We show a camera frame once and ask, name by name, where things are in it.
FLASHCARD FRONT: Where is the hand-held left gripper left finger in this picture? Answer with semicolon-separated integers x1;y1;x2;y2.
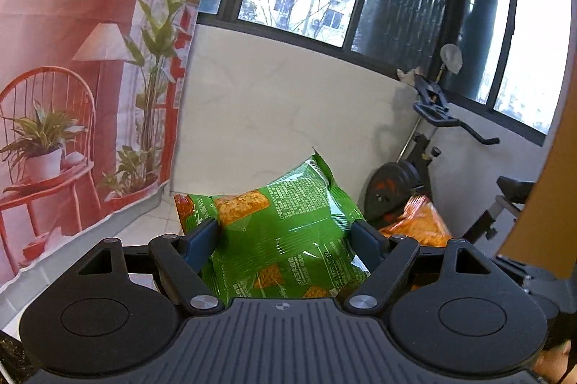
53;218;225;316

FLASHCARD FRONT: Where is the green snack packet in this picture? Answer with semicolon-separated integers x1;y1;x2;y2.
173;147;373;302

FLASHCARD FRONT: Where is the orange snack packet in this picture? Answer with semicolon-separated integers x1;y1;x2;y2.
376;195;454;293

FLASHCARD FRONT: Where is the printed wall backdrop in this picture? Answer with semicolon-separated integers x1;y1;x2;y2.
0;0;229;291

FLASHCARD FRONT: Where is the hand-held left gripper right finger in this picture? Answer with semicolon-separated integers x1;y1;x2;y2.
343;220;520;315

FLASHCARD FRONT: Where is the round white disc on stalk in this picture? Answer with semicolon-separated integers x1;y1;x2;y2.
440;43;464;75

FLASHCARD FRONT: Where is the dark framed window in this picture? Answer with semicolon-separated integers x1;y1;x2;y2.
196;0;574;148

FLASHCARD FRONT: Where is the black exercise bike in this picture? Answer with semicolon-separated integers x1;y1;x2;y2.
363;75;542;276

